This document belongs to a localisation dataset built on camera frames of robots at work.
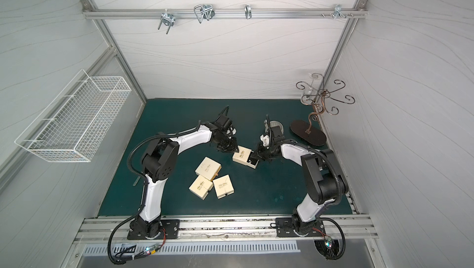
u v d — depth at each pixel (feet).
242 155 2.99
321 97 2.67
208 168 2.89
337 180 1.39
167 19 2.57
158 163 1.77
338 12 2.51
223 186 2.69
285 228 2.40
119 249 2.30
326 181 1.56
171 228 2.41
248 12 2.56
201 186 2.69
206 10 2.50
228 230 2.45
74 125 2.26
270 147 2.57
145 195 1.91
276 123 3.32
